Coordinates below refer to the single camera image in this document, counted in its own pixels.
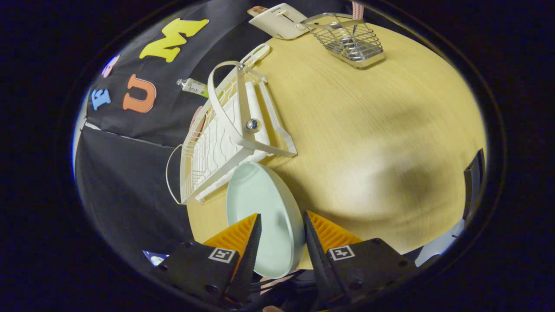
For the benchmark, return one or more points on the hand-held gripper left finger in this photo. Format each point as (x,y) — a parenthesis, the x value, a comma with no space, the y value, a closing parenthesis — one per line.
(251,260)

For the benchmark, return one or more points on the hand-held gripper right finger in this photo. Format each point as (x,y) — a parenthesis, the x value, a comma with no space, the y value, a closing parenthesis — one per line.
(318,260)

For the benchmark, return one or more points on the pale green plate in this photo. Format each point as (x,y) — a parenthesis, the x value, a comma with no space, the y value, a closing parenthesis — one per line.
(269,212)

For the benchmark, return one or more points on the pink plate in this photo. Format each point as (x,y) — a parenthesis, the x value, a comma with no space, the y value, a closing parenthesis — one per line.
(197,120)

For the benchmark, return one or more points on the small white divided dish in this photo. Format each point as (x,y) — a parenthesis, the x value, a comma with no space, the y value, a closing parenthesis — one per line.
(256,55)

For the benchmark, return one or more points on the black backdrop cloth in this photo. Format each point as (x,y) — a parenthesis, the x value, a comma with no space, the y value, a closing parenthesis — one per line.
(130,195)

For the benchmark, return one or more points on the black furniture piece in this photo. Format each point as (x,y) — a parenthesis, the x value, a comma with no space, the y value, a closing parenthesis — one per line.
(473,182)

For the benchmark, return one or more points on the clear bottle with green label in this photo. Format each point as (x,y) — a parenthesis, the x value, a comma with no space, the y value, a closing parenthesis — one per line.
(195,87)

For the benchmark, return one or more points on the white toaster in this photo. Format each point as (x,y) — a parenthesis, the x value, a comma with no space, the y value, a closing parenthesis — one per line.
(279,21)

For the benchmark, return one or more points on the bread slice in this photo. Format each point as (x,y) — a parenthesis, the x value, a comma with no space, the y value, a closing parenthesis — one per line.
(257,10)

